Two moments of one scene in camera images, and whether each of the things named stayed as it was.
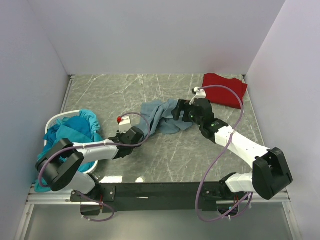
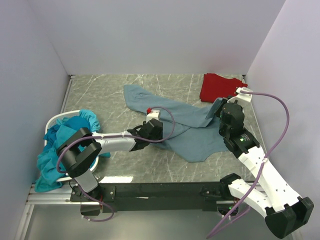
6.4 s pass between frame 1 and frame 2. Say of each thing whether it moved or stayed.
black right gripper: moved
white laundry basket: stayed
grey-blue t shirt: moved
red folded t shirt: stayed
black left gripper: moved
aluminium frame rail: stayed
